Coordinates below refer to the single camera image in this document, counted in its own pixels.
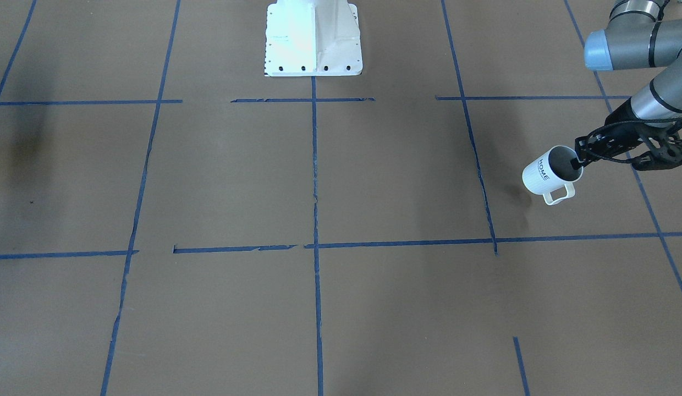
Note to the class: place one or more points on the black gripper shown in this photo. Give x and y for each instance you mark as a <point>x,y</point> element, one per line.
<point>621,126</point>

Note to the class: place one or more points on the white HOME mug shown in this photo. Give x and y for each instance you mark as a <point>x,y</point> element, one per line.
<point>551,175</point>

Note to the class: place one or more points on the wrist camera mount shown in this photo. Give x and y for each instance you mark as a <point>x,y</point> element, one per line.
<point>664,148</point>

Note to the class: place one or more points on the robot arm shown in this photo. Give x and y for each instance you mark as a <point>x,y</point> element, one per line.
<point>637,37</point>

